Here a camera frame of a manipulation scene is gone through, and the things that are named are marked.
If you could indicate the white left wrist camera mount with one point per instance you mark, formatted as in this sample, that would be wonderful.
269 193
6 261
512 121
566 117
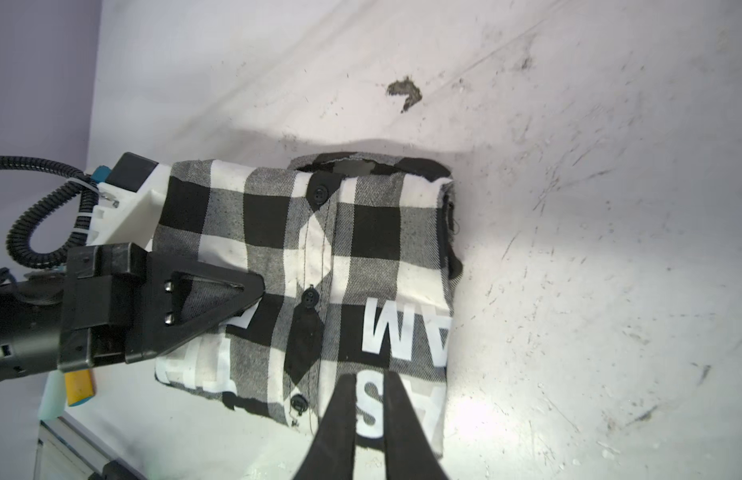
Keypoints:
131 202

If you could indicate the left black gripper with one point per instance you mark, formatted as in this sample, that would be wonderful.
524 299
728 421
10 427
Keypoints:
114 304

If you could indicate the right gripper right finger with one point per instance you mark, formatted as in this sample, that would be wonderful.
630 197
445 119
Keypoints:
408 454

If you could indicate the yellow handled toy tool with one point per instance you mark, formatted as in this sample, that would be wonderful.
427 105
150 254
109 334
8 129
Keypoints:
80 387

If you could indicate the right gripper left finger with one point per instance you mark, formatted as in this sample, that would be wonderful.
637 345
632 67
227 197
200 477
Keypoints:
332 452

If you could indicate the black white checkered shirt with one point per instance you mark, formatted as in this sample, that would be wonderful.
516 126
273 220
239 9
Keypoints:
355 250

